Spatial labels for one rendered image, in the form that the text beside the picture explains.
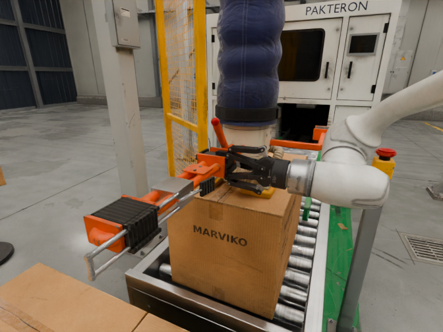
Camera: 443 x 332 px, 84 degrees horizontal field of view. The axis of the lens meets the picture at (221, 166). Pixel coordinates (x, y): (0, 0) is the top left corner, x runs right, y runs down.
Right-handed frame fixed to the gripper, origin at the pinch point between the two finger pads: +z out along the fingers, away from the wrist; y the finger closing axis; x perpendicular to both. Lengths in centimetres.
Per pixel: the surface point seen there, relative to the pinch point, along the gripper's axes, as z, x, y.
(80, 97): 1083, 774, 98
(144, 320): 19, -16, 54
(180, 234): 14.3, 1.4, 29.7
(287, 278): -22, 23, 55
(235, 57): 1.4, 16.0, -28.1
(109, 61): 103, 64, -29
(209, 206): 2.6, 1.5, 15.4
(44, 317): 50, -29, 54
